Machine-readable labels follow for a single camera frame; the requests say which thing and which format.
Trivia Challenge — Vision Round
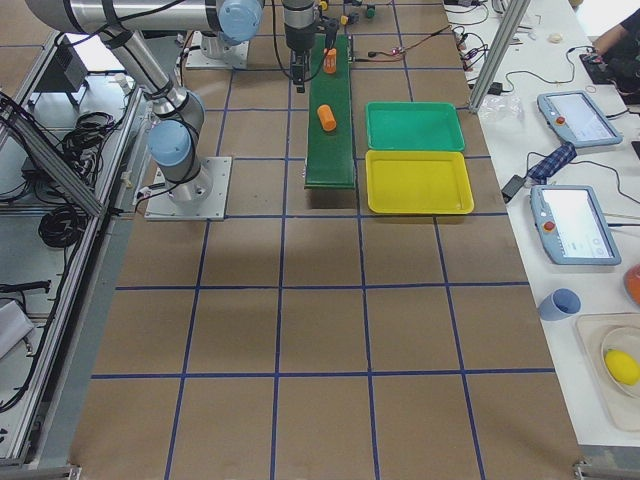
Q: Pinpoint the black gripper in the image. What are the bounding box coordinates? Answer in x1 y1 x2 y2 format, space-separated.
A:
284 17 338 94

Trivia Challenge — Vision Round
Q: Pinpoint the orange cylinder with white text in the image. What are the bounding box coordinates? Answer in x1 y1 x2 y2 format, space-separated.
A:
322 48 337 75

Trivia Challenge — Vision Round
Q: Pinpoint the plain orange cylinder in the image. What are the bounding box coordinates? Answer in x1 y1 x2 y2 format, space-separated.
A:
316 104 337 132

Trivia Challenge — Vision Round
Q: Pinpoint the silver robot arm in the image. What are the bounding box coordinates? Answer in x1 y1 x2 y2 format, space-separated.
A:
27 1 264 202
200 1 339 93

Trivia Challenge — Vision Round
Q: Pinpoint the green conveyor belt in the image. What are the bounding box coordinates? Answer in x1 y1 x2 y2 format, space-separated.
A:
305 34 356 189

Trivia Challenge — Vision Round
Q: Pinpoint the green plastic tray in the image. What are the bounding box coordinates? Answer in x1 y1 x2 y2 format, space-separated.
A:
365 101 465 152

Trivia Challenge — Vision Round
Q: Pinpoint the yellow plastic tray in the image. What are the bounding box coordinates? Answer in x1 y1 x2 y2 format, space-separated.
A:
365 150 475 215

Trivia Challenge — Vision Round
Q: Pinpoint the clear plastic bag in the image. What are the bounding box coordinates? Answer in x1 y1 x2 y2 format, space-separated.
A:
478 94 523 122

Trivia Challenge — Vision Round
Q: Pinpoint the black power adapter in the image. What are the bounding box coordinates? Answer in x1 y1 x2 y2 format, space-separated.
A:
501 175 526 204

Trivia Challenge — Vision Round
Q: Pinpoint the far teach pendant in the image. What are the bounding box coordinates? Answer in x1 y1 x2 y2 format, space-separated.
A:
536 90 623 149

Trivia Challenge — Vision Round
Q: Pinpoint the teach pendant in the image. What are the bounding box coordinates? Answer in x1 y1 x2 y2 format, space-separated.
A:
530 185 621 266
536 90 623 149

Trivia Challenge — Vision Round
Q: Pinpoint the near teach pendant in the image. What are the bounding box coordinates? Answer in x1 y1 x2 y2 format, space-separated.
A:
530 185 621 266

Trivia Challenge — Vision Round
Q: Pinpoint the person in dark clothes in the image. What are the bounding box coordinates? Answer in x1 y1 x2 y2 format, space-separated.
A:
593 10 639 55

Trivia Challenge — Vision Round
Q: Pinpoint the blue plastic cup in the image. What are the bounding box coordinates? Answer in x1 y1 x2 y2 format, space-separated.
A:
538 288 582 321

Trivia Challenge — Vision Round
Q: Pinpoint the orange object at edge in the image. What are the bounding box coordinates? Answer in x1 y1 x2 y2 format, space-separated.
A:
623 264 640 305

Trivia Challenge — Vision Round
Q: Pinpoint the white bowl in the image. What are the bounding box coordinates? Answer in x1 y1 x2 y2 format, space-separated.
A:
601 326 639 399

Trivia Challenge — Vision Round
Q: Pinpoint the yellow lemon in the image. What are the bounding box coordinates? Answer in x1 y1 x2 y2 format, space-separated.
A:
604 349 639 386

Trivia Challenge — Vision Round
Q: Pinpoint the beige tray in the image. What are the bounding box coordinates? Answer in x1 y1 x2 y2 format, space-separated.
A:
576 313 639 432

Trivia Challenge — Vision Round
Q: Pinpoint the red black power cable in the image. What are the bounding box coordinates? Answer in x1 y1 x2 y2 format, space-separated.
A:
352 27 449 64

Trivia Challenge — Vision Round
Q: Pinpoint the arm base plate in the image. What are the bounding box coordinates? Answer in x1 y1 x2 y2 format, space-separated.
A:
185 31 249 70
144 157 232 221

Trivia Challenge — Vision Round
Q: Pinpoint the aluminium frame post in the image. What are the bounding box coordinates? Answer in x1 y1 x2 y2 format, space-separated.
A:
468 0 530 113

